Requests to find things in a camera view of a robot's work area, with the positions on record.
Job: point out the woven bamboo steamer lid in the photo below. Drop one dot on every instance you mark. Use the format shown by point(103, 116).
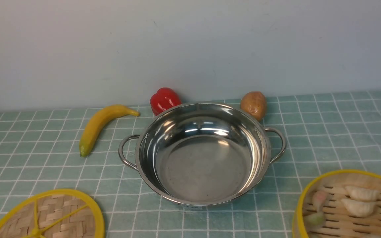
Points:
point(60, 213)

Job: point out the bamboo steamer basket yellow rim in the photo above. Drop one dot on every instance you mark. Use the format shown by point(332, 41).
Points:
point(339, 223)

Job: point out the stainless steel pot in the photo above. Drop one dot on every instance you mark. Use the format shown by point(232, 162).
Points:
point(202, 154)

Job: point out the red bell pepper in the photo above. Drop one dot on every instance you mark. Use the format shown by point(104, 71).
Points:
point(164, 99)

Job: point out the green checkered tablecloth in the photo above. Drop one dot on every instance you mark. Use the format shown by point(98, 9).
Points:
point(325, 132)

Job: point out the brown potato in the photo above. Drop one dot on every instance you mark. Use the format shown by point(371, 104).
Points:
point(255, 104)

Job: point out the yellow banana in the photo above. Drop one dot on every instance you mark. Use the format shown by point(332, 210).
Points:
point(98, 122)

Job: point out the pink-tinted dumpling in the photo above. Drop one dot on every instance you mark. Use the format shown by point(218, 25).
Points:
point(319, 200)

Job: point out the green dumpling upper left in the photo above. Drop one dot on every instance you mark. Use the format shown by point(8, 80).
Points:
point(314, 220)

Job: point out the white dumpling upper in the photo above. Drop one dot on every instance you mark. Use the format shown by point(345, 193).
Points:
point(362, 194)

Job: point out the white dumpling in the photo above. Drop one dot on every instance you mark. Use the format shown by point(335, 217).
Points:
point(358, 208)
point(362, 194)

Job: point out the white dumpling lower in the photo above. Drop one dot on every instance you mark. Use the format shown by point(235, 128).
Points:
point(358, 208)

